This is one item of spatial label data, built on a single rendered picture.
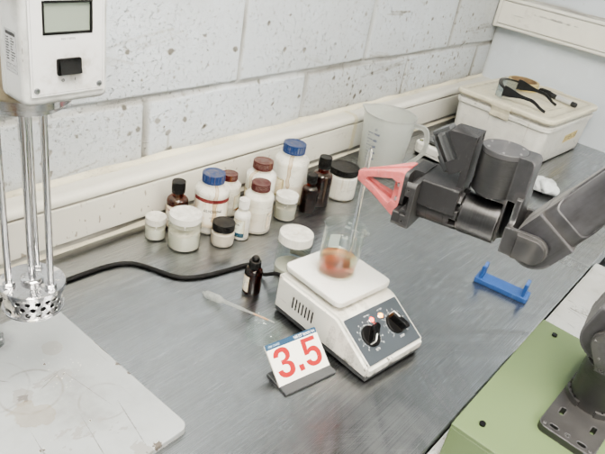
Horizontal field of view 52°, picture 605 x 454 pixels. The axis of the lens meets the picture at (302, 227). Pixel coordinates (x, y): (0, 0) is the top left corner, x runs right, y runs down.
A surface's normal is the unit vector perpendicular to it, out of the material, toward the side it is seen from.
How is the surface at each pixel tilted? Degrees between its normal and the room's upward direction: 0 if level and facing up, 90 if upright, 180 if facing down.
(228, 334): 0
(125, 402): 0
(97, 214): 90
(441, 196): 89
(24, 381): 0
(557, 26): 90
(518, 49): 91
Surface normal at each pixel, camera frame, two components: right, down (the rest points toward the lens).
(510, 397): 0.17, -0.85
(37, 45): 0.76, 0.43
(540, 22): -0.63, 0.29
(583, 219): -0.40, 0.28
